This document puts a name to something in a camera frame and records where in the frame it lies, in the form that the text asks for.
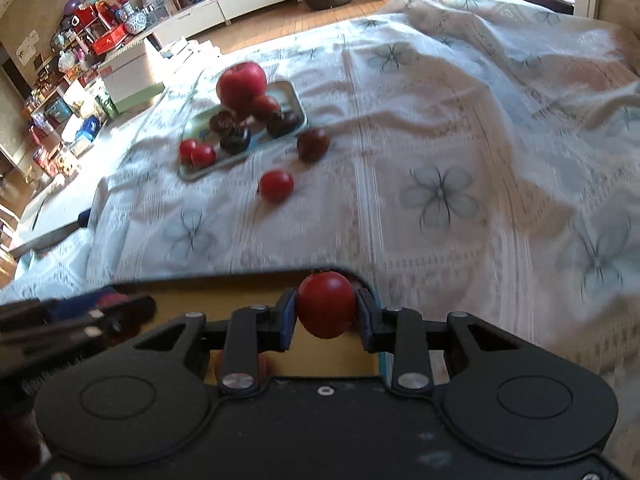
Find blue storage basket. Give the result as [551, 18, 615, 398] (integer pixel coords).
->
[44, 97, 71, 123]

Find dark red plum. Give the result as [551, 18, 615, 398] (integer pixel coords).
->
[296, 128, 331, 163]

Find white low cabinet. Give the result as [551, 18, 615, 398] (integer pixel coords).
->
[150, 0, 303, 46]

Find black handled knife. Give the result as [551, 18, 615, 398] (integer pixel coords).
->
[17, 207, 92, 256]

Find white and green box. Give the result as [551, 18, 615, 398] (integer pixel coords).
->
[101, 39, 166, 115]

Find blue tissue pack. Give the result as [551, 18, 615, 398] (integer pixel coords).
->
[75, 116, 101, 143]

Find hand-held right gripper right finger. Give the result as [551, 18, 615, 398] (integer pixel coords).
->
[356, 287, 523, 395]

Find blue white porcelain vase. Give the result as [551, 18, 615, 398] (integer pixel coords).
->
[124, 2, 147, 36]

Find small grey tray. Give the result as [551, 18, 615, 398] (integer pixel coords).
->
[177, 79, 308, 182]

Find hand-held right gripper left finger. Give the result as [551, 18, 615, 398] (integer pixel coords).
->
[134, 287, 300, 395]

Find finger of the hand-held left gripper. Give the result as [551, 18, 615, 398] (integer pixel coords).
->
[47, 289, 157, 324]
[45, 312, 151, 356]

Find white lace floral tablecloth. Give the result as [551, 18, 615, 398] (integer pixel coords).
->
[0, 0, 640, 396]

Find green drink cans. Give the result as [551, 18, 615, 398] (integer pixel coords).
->
[95, 87, 118, 118]

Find large red apple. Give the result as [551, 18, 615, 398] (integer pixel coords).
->
[216, 61, 268, 112]

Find red gift box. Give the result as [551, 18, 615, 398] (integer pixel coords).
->
[89, 25, 128, 56]

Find yellow metal tray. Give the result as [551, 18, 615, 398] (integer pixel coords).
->
[100, 266, 388, 391]

